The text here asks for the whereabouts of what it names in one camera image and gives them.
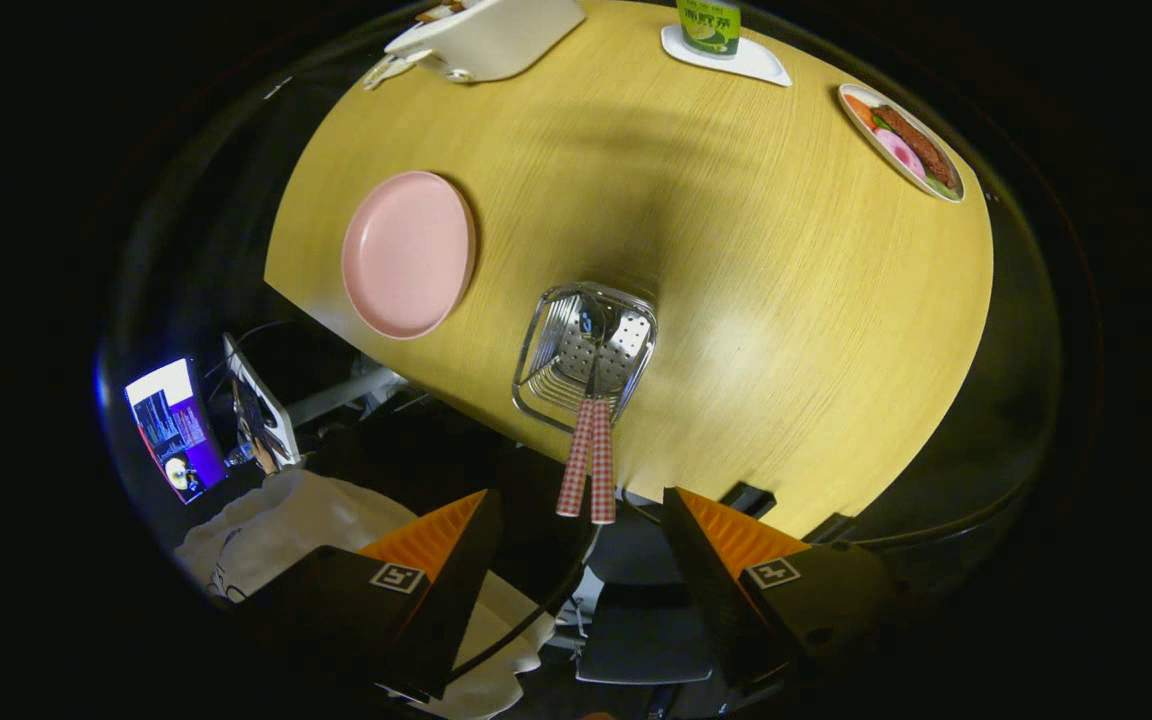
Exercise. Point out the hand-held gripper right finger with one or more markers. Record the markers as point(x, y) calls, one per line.
point(711, 590)

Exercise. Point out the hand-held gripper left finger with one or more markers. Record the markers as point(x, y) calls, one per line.
point(456, 580)

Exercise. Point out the dark grey chair seat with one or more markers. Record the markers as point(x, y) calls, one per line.
point(646, 640)

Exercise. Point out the person's white shirt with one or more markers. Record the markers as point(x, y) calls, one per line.
point(286, 520)

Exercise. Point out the white metal bar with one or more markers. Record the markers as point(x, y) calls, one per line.
point(341, 400)

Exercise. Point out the metal drain basket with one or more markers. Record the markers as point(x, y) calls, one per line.
point(631, 345)

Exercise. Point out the lit computer monitor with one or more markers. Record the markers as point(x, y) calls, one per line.
point(174, 430)

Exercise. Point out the pink plate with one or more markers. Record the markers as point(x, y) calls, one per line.
point(406, 255)

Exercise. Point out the white plate of food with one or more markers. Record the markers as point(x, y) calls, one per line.
point(901, 140)

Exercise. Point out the white cloth clip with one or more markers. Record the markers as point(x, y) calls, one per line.
point(277, 88)

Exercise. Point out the white coaster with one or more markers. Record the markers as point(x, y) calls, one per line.
point(761, 65)

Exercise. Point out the white toaster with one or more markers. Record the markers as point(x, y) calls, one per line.
point(506, 40)

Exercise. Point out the green label drink bottle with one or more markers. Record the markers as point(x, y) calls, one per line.
point(709, 25)

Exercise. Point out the toast slices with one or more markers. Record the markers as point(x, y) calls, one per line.
point(439, 10)

